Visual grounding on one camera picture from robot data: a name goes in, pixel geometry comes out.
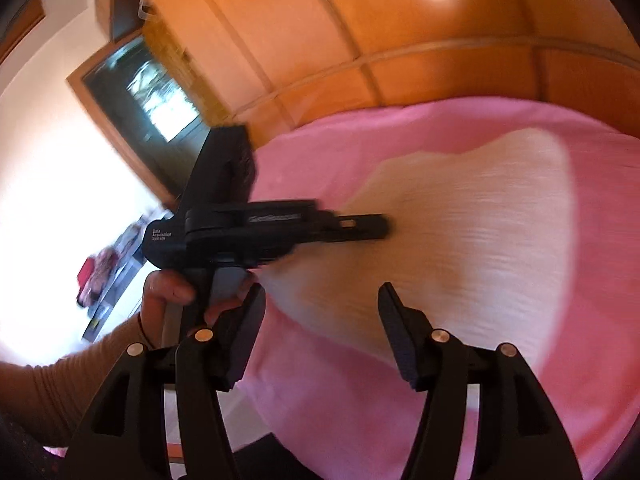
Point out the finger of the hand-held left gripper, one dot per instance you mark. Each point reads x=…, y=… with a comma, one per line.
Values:
x=355, y=227

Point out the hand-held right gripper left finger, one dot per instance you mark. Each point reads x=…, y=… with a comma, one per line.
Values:
x=245, y=345

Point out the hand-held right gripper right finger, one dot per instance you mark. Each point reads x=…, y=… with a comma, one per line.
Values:
x=400, y=345

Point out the cream ribbed small garment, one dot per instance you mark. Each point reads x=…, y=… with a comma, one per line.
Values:
x=450, y=235

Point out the person's left forearm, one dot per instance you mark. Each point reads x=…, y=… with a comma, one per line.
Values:
x=65, y=380

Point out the person's left hand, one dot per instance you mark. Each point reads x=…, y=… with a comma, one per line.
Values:
x=160, y=292

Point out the pink blanket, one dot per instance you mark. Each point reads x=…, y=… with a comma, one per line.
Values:
x=360, y=410

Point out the cluttered shelf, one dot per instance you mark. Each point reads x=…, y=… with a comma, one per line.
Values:
x=115, y=280

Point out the red bag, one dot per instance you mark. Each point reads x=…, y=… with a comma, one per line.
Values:
x=92, y=277

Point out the wooden framed window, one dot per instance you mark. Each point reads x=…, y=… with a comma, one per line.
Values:
x=145, y=100

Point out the wooden wardrobe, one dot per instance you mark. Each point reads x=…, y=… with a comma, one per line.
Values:
x=280, y=10

